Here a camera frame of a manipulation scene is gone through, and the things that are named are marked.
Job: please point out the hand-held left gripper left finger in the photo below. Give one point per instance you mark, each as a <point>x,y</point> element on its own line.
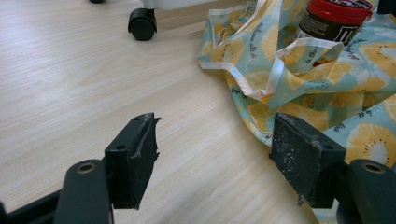
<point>130,168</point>

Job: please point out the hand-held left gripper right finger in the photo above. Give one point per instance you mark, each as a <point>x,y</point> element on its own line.
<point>299,155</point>

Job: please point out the lemon print cloth bag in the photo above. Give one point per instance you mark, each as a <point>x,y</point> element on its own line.
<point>258,40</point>

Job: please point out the red lid dark jar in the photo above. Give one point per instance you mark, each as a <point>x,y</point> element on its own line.
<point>330,26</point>

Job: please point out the white two-tier trolley cart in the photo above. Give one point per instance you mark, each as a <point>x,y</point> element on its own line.
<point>142,26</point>

